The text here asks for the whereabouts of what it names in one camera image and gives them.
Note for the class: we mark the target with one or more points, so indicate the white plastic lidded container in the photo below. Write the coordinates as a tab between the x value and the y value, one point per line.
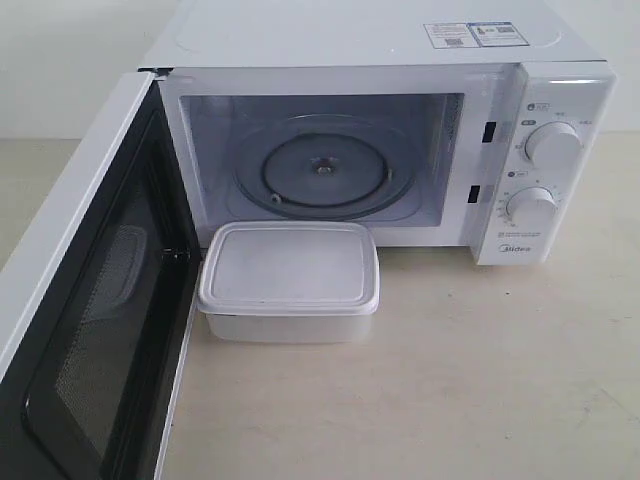
290	282

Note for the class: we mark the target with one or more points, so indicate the white microwave door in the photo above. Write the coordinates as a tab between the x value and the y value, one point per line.
97	303

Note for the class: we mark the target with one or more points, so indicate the white microwave oven body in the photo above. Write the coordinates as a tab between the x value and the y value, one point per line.
234	67

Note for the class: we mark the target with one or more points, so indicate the white printed paper label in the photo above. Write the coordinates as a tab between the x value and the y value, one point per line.
474	35

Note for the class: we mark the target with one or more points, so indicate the lower white control knob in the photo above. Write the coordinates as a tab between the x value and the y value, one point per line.
532	207

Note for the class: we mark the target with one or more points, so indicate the white control knob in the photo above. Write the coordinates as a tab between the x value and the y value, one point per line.
553	145
532	207

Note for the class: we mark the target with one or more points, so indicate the upper white control knob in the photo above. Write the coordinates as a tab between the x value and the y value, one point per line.
553	145

